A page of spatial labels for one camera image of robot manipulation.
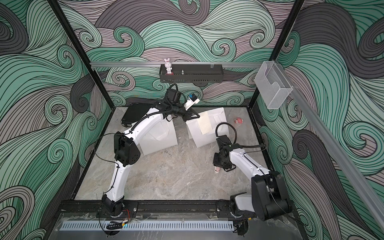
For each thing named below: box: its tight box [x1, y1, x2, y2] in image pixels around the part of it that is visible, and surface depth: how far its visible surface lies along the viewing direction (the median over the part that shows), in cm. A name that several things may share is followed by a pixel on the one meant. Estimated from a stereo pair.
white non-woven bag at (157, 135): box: [136, 117, 179, 156], surface depth 89 cm
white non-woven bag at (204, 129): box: [185, 107, 230, 148], surface depth 85 cm
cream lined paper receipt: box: [197, 111, 213, 135], surface depth 87 cm
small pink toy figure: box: [233, 117, 244, 125], surface depth 112 cm
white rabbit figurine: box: [164, 58, 174, 75], surface depth 92 cm
